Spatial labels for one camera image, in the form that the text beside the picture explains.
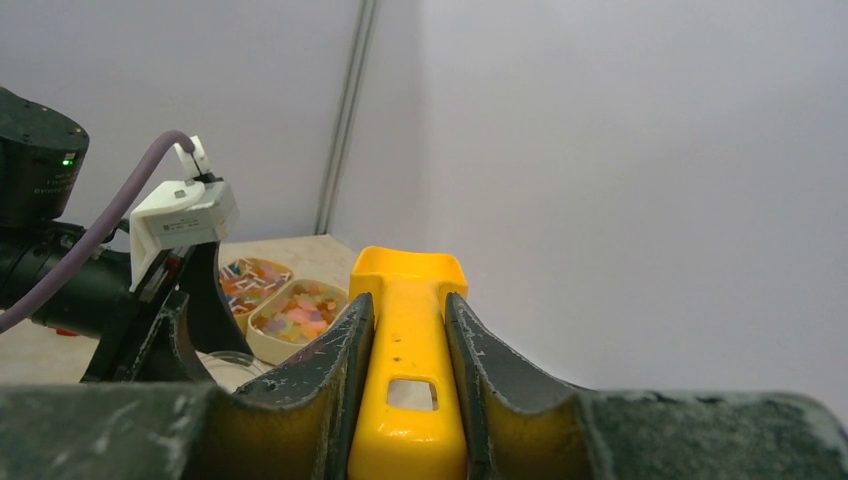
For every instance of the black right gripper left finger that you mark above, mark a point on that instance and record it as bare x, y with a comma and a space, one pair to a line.
294, 422

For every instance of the clear glass jar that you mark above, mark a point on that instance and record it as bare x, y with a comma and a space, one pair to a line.
232, 369

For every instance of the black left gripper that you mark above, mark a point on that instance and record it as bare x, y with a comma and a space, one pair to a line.
155, 337

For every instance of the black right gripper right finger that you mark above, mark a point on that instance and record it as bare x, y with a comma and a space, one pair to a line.
522, 423

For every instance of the yellow tray with lollipops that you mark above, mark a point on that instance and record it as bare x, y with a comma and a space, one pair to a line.
247, 282

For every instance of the yellow plastic scoop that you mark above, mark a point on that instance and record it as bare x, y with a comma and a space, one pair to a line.
409, 424

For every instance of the cream tray with gummies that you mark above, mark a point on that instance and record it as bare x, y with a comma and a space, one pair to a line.
291, 318

